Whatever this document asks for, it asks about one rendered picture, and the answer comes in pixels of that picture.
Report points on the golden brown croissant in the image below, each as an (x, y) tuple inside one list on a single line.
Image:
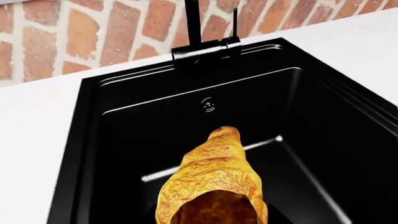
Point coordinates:
[(214, 168)]

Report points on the black sink faucet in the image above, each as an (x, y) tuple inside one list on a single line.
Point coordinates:
[(199, 50)]

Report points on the black kitchen sink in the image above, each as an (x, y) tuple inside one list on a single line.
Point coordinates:
[(124, 130)]

